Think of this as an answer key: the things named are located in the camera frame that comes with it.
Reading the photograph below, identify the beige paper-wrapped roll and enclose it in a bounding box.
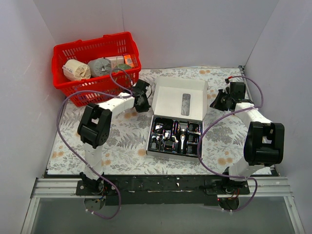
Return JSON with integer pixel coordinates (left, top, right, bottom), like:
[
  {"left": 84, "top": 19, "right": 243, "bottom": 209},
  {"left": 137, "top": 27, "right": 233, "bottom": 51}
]
[{"left": 62, "top": 59, "right": 91, "bottom": 81}]

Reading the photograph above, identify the white flat box in basket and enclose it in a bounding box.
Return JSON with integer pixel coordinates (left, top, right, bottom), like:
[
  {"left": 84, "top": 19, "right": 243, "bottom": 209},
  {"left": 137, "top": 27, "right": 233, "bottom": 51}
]
[{"left": 105, "top": 56, "right": 124, "bottom": 68}]

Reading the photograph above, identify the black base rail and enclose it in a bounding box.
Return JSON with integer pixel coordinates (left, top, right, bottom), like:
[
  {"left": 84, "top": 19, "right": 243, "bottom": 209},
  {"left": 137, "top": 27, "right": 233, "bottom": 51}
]
[{"left": 76, "top": 175, "right": 250, "bottom": 206}]

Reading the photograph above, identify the red plastic shopping basket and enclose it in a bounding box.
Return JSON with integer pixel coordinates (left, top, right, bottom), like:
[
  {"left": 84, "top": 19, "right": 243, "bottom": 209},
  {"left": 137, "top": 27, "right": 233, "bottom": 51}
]
[{"left": 52, "top": 32, "right": 141, "bottom": 107}]

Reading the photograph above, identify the black silver hair clipper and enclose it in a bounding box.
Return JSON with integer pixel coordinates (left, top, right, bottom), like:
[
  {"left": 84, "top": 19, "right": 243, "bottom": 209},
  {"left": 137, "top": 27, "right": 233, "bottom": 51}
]
[{"left": 180, "top": 122, "right": 188, "bottom": 154}]

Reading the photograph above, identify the floral table mat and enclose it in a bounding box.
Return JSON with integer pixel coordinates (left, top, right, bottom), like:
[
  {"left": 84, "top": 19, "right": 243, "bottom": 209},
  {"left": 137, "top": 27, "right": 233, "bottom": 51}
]
[{"left": 47, "top": 67, "right": 273, "bottom": 176}]

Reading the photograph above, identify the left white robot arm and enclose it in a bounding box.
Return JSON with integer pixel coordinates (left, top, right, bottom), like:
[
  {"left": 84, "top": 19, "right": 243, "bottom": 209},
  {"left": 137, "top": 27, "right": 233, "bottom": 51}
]
[{"left": 78, "top": 79, "right": 151, "bottom": 195}]

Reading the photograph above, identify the orange small box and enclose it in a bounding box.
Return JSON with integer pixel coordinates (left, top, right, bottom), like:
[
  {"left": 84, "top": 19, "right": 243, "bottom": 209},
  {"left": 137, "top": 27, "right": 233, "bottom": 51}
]
[{"left": 123, "top": 55, "right": 135, "bottom": 68}]

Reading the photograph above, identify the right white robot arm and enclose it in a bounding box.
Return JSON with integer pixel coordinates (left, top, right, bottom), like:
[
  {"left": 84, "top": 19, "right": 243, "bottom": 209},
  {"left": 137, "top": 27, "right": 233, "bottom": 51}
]
[{"left": 210, "top": 79, "right": 285, "bottom": 194}]

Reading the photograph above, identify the grey wrapped roll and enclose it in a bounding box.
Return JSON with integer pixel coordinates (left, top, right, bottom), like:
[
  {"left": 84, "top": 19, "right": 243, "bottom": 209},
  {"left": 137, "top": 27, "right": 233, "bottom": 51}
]
[{"left": 87, "top": 58, "right": 112, "bottom": 78}]

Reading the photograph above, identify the white hair clipper box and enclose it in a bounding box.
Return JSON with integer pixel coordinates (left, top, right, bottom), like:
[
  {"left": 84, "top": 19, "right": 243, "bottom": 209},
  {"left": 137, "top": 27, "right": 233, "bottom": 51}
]
[{"left": 146, "top": 77, "right": 208, "bottom": 161}]

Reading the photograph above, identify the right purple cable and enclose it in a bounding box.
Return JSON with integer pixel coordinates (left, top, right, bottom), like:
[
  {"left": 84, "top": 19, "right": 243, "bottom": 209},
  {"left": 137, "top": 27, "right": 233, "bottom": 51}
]
[{"left": 196, "top": 75, "right": 264, "bottom": 213}]

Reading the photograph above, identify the green broccoli-like item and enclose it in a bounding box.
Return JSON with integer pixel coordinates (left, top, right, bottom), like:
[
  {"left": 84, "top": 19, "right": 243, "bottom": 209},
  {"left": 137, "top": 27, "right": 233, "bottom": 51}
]
[{"left": 113, "top": 63, "right": 131, "bottom": 72}]

